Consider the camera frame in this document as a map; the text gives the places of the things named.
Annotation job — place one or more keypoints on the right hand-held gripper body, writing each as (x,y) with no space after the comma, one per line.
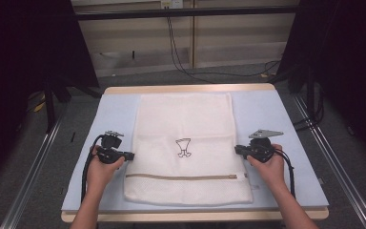
(262,146)

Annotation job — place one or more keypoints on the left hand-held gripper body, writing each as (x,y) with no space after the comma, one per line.
(109,151)

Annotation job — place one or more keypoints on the white mesh laundry bag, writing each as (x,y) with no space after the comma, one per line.
(187,133)

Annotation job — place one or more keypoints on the person's left hand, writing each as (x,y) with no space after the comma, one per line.
(103,173)

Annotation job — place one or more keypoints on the person's right hand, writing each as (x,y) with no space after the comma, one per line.
(268,170)

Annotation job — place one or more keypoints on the light blue table mat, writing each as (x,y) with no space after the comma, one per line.
(260,108)

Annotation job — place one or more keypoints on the black metal stand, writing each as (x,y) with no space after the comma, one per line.
(49,108)

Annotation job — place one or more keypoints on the wooden table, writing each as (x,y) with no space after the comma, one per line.
(187,88)

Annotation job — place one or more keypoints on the yellow floor object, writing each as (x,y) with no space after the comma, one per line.
(39,107)

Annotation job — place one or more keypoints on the black curtain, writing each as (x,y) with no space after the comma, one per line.
(346,63)
(19,63)

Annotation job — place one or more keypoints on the black horizontal metal bar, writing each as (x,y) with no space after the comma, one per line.
(184,12)

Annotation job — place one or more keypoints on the aluminium floor rail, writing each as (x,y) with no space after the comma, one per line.
(336,171)
(31,178)

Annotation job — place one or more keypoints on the white wall outlet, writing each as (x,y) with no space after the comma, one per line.
(171,4)

